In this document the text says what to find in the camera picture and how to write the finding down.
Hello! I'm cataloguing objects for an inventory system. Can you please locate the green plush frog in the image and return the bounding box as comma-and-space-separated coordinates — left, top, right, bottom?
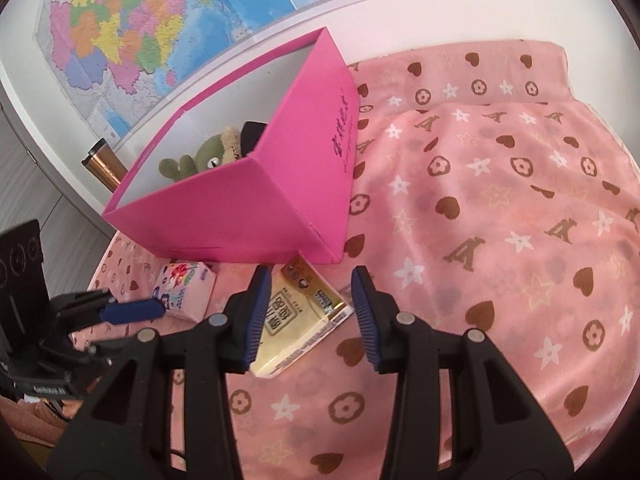
159, 132, 237, 184

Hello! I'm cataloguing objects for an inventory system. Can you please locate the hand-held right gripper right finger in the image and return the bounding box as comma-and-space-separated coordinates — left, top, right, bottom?
350, 265, 576, 480

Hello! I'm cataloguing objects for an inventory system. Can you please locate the pink cardboard box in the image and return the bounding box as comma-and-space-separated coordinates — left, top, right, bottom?
102, 27, 361, 266

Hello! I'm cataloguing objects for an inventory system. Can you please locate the copper thermos bottle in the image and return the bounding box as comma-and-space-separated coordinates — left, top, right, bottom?
81, 137, 127, 194

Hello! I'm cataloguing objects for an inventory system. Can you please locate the grey door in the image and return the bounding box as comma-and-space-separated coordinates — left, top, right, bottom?
0, 105, 117, 261

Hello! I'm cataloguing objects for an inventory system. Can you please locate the pink printed blanket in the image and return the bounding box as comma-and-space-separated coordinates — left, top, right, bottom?
70, 40, 640, 480

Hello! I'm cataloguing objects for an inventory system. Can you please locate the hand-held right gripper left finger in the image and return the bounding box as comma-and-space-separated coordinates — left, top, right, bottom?
47, 265, 273, 480

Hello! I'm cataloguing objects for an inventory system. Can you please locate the yellow flat packet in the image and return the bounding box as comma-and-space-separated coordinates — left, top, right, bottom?
249, 255, 356, 379

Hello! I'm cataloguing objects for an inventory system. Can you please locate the colourful wall map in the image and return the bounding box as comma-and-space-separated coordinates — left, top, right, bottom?
37, 0, 417, 134

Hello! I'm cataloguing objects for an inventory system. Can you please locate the beige plush toy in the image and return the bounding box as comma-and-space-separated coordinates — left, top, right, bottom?
220, 127, 244, 159

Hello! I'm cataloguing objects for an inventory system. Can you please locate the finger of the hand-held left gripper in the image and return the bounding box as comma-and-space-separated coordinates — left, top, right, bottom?
50, 289, 168, 332
75, 332, 143, 362

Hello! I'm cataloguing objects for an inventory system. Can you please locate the colourful printed packet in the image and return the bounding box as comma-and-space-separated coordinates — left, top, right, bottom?
152, 260, 217, 322

